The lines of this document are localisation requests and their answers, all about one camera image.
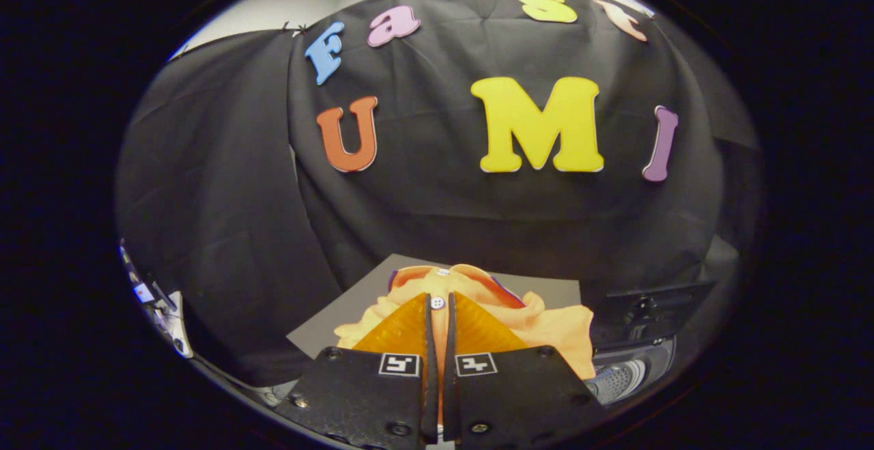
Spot orange shirt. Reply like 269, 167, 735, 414
335, 264, 596, 380

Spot white and blue equipment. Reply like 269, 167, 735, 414
119, 240, 193, 358

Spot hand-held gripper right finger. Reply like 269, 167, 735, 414
442, 292, 605, 449

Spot dark washing machine lid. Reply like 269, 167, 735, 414
591, 281, 718, 348

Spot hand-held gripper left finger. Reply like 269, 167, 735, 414
287, 292, 438, 449

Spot grey cabinet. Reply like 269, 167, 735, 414
287, 253, 581, 361

